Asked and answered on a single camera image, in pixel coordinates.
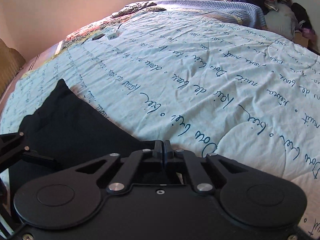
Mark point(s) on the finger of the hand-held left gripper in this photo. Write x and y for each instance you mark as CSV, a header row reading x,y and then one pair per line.
x,y
40,158

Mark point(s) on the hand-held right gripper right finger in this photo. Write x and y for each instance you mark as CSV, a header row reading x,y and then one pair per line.
x,y
167,155

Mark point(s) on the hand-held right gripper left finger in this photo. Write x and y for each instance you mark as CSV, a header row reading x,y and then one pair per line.
x,y
158,155

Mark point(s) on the black pants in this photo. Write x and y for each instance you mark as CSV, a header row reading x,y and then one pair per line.
x,y
75,125

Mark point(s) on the light blue script printed blanket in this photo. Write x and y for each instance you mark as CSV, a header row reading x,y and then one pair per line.
x,y
200,80

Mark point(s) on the brown woven headboard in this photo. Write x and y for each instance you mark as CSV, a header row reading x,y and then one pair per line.
x,y
10,65

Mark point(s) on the white charger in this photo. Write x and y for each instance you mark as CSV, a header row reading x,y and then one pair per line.
x,y
111,35

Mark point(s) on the small black device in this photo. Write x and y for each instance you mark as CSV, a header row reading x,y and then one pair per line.
x,y
98,37

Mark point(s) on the grey crumpled cloth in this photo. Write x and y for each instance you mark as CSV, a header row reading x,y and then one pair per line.
x,y
135,7

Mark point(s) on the blue knit blanket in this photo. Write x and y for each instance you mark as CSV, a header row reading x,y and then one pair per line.
x,y
212,8

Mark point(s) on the grey cloth bundle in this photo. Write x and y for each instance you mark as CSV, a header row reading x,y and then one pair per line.
x,y
280,20

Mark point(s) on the cardboard box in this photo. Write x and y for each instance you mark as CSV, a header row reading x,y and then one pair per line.
x,y
301,38

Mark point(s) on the purple cloth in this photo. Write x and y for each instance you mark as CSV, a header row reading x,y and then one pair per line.
x,y
309,32

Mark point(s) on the black garment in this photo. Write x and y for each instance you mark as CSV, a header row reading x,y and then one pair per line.
x,y
301,13

